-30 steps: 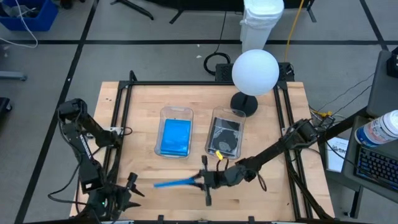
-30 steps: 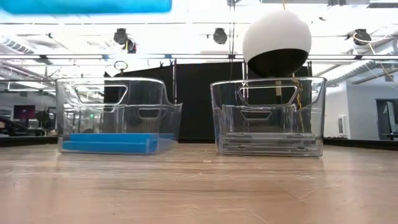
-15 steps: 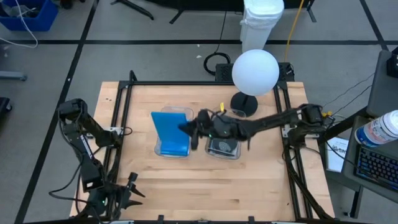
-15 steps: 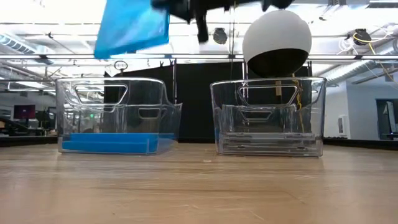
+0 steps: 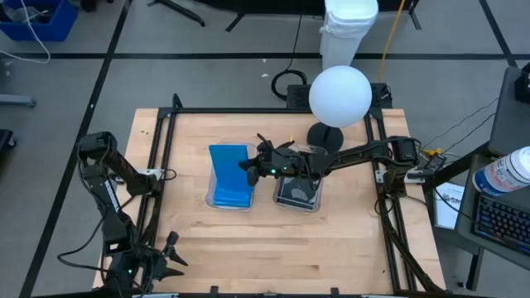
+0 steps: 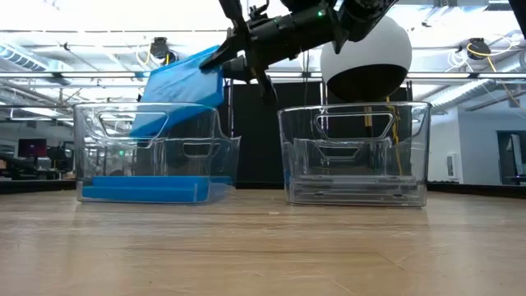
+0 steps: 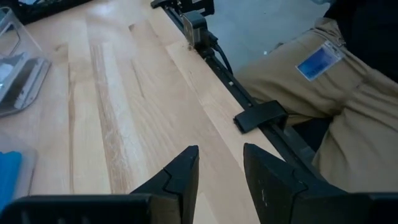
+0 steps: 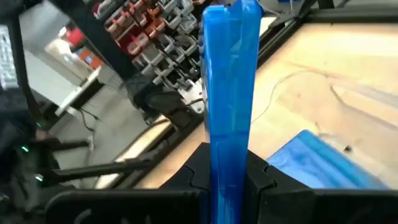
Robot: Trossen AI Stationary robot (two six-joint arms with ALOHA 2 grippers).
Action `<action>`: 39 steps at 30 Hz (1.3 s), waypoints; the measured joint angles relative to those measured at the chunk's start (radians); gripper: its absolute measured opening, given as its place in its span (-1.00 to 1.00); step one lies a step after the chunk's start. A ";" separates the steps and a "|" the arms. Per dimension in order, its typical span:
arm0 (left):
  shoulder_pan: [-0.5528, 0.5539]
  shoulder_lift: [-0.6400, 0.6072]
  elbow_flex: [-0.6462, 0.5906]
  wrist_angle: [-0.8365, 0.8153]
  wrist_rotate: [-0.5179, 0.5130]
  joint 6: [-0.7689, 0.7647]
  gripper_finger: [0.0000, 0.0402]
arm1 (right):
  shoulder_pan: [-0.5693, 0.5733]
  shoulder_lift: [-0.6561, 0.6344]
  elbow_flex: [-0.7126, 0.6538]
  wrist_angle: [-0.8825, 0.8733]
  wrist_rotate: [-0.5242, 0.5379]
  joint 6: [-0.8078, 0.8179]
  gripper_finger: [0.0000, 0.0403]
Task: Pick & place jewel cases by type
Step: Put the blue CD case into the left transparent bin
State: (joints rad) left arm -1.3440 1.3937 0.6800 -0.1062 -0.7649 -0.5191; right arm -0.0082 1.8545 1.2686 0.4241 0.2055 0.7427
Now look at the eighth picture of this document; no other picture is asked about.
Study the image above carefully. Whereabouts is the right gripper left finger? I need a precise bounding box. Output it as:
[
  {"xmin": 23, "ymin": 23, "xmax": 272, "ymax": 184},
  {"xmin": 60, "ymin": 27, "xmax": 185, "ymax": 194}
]
[{"xmin": 46, "ymin": 142, "xmax": 212, "ymax": 224}]

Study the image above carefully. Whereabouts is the clear plastic bin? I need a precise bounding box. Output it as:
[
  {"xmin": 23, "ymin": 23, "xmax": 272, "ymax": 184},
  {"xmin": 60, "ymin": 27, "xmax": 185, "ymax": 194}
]
[{"xmin": 251, "ymin": 67, "xmax": 398, "ymax": 190}]

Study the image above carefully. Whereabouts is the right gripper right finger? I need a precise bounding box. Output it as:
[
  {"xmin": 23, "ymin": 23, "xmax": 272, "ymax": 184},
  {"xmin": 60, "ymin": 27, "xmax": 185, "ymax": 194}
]
[{"xmin": 245, "ymin": 151, "xmax": 398, "ymax": 224}]

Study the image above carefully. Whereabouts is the parts bin rack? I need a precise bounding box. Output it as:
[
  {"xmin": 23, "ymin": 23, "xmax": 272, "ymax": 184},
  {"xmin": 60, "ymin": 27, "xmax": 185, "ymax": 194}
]
[{"xmin": 91, "ymin": 0, "xmax": 206, "ymax": 91}]

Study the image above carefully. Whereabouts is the grey metal base plate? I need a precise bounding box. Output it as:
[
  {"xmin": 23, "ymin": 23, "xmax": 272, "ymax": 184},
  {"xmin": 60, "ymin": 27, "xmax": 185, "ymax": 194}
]
[{"xmin": 178, "ymin": 79, "xmax": 206, "ymax": 114}]

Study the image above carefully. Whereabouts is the grey workbench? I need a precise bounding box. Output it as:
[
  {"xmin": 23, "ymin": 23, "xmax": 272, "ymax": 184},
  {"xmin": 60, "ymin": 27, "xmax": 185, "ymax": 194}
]
[{"xmin": 18, "ymin": 0, "xmax": 105, "ymax": 118}]

